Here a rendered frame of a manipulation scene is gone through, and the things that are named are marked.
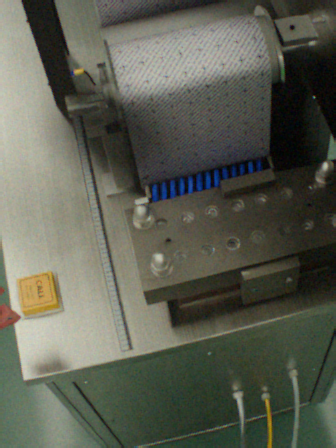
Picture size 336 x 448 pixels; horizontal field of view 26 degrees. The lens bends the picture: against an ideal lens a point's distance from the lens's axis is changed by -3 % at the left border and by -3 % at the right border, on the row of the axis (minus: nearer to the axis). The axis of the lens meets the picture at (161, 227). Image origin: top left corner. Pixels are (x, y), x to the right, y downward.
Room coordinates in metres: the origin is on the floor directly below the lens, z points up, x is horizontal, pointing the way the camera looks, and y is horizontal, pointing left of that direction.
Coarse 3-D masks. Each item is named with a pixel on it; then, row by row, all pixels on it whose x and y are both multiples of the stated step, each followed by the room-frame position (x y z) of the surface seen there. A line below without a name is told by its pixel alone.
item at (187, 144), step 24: (168, 120) 0.71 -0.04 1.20; (192, 120) 0.71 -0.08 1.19; (216, 120) 0.71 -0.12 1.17; (240, 120) 0.71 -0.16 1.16; (264, 120) 0.71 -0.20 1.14; (144, 144) 0.70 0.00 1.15; (168, 144) 0.71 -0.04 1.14; (192, 144) 0.71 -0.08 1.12; (216, 144) 0.71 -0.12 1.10; (240, 144) 0.71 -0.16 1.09; (264, 144) 0.71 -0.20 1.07; (144, 168) 0.70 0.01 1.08; (168, 168) 0.71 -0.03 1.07; (192, 168) 0.71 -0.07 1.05; (216, 168) 0.71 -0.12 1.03
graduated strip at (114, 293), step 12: (84, 144) 0.91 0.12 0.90; (84, 156) 0.88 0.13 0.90; (84, 168) 0.85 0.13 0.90; (84, 180) 0.83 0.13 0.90; (96, 192) 0.79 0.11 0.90; (96, 204) 0.77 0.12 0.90; (96, 216) 0.74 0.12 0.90; (96, 228) 0.71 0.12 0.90; (108, 240) 0.68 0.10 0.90; (108, 252) 0.66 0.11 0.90; (108, 264) 0.63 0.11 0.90; (108, 276) 0.61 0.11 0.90; (108, 288) 0.58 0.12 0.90; (120, 300) 0.56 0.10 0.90; (120, 312) 0.53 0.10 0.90; (120, 324) 0.51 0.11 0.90; (120, 336) 0.49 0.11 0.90; (120, 348) 0.46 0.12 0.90; (132, 348) 0.46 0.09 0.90
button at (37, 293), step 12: (36, 276) 0.62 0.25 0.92; (48, 276) 0.62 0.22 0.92; (24, 288) 0.61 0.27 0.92; (36, 288) 0.60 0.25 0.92; (48, 288) 0.60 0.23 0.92; (24, 300) 0.58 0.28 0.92; (36, 300) 0.58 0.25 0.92; (48, 300) 0.57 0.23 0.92; (24, 312) 0.56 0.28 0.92; (36, 312) 0.56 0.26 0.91
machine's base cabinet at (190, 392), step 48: (240, 336) 0.45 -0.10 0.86; (288, 336) 0.46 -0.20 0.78; (48, 384) 0.44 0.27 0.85; (96, 384) 0.44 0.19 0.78; (144, 384) 0.45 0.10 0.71; (192, 384) 0.45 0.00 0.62; (240, 384) 0.46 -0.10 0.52; (288, 384) 0.46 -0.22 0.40; (96, 432) 0.44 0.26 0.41; (144, 432) 0.44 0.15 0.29; (192, 432) 0.45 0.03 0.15
